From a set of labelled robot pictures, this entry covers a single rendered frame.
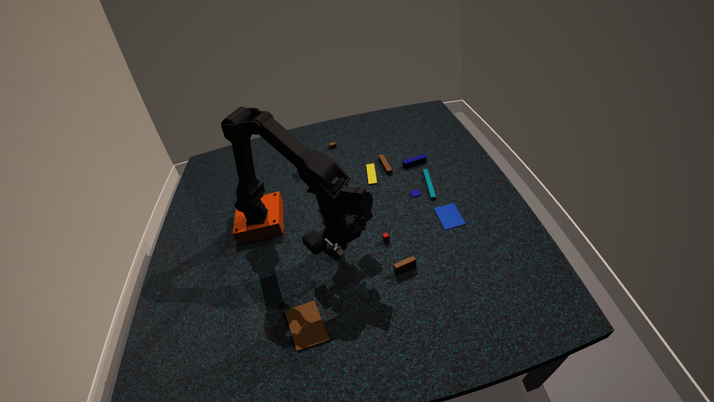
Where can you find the teal long thin bar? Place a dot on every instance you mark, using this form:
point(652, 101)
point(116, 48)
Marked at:
point(429, 184)

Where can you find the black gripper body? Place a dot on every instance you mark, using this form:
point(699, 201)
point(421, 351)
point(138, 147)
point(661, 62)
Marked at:
point(315, 241)

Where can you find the brown rectangular bar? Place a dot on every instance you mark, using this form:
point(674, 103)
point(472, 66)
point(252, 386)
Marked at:
point(385, 164)

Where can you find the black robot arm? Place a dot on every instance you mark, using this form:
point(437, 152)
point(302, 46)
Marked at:
point(315, 168)

